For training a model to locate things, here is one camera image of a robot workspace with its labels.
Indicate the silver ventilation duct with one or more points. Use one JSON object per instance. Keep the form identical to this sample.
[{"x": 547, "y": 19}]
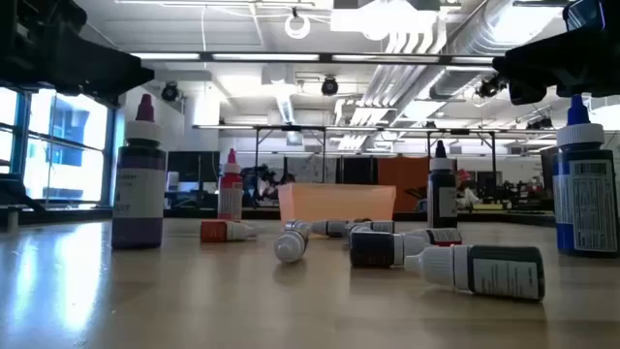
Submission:
[{"x": 465, "y": 43}]

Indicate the dark background monitor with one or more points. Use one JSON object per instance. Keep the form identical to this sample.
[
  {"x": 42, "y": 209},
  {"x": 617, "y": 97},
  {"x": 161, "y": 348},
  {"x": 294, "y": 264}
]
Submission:
[{"x": 194, "y": 167}]

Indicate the small dark food coloring bottle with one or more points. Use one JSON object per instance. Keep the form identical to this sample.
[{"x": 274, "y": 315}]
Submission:
[
  {"x": 373, "y": 249},
  {"x": 334, "y": 228},
  {"x": 504, "y": 274},
  {"x": 289, "y": 247}
]

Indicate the large purple food coloring bottle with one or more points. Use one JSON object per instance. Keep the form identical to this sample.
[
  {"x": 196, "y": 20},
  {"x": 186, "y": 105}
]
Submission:
[{"x": 139, "y": 194}]

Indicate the person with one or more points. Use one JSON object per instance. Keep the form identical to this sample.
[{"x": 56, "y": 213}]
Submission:
[{"x": 467, "y": 194}]

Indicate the black background rig frame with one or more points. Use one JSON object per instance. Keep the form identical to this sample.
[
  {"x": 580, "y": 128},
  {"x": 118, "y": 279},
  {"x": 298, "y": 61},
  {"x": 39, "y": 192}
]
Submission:
[
  {"x": 493, "y": 150},
  {"x": 257, "y": 155}
]

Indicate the white canister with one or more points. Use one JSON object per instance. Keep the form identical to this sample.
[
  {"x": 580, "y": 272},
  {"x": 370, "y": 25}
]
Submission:
[{"x": 172, "y": 181}]

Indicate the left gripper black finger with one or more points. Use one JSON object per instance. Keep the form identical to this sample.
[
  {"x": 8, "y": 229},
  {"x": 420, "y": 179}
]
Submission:
[{"x": 72, "y": 70}]

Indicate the grey short post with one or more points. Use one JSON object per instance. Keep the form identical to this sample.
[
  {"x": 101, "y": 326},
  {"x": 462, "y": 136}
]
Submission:
[{"x": 13, "y": 220}]

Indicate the black bar with light strips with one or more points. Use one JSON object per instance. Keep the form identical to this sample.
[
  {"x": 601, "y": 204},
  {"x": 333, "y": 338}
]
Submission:
[{"x": 266, "y": 57}]

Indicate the large office window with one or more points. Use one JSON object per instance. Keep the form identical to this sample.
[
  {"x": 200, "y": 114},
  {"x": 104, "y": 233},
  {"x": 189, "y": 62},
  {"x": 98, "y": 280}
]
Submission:
[{"x": 63, "y": 145}]

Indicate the dark monitor on workbench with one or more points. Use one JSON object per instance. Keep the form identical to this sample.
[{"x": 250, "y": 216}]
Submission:
[{"x": 547, "y": 174}]

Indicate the large blue food coloring bottle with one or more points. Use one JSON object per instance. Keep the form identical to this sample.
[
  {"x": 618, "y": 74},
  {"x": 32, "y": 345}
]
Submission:
[{"x": 581, "y": 203}]

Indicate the large red food coloring bottle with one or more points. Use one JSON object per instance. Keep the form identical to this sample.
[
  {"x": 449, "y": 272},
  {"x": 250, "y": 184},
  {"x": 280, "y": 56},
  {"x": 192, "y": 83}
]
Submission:
[{"x": 230, "y": 194}]

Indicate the white hanging duct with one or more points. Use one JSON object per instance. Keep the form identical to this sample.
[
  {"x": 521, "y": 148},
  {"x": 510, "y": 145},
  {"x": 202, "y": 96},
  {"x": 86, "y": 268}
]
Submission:
[{"x": 281, "y": 82}]

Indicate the black ceiling spot lamp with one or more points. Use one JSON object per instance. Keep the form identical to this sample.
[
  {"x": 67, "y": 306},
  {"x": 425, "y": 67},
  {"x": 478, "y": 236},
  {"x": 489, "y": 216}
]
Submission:
[
  {"x": 490, "y": 87},
  {"x": 329, "y": 86},
  {"x": 169, "y": 91}
]

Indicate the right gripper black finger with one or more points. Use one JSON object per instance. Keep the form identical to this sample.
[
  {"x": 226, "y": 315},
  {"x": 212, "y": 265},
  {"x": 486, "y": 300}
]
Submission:
[{"x": 533, "y": 70}]

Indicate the white ceiling light panel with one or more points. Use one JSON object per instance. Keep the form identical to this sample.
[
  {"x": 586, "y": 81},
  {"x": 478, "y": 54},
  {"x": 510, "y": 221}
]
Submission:
[{"x": 382, "y": 22}]

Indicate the small orange food coloring bottle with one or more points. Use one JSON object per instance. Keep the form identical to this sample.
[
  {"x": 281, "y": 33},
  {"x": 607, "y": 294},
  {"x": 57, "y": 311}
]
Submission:
[{"x": 215, "y": 231}]

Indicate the cluttered background workbench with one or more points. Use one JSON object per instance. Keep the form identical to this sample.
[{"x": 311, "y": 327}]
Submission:
[{"x": 513, "y": 199}]

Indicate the black background robot arm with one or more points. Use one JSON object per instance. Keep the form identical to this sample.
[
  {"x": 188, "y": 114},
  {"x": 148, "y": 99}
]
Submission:
[{"x": 257, "y": 184}]

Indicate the orange partition panel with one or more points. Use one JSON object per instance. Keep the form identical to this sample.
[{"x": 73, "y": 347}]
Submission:
[{"x": 412, "y": 184}]

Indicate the black aluminium table frame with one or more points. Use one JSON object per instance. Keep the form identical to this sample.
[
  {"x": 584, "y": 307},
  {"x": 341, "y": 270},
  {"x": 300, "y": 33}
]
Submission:
[{"x": 145, "y": 213}]

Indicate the black equipment silhouette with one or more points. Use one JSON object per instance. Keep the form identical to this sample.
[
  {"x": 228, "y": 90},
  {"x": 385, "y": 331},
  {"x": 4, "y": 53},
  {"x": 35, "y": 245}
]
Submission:
[{"x": 12, "y": 191}]

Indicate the white and grey bottle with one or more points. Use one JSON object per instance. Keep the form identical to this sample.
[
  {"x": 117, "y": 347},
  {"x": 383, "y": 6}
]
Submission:
[{"x": 382, "y": 226}]

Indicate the translucent orange plastic bin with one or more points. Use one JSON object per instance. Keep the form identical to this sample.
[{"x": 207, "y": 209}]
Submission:
[{"x": 334, "y": 201}]

